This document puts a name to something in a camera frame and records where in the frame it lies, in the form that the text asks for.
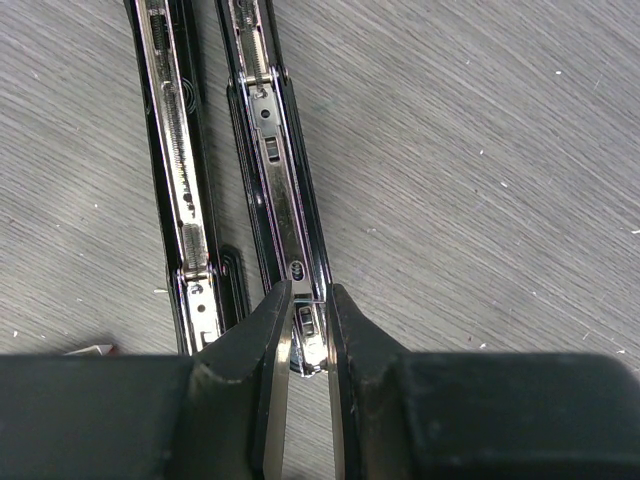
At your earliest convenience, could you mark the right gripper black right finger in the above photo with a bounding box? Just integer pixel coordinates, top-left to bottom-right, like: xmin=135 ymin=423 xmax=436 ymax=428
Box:
xmin=327 ymin=285 xmax=639 ymax=479

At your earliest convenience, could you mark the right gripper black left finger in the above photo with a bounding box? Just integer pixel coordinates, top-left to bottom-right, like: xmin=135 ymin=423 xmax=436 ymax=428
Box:
xmin=1 ymin=281 xmax=293 ymax=479

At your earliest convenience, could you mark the red white staple box sleeve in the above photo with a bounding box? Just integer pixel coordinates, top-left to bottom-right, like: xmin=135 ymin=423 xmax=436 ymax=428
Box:
xmin=68 ymin=344 xmax=116 ymax=356

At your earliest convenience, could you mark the black stapler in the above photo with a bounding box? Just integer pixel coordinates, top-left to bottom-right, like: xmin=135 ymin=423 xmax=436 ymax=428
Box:
xmin=124 ymin=0 xmax=249 ymax=355
xmin=216 ymin=1 xmax=332 ymax=377

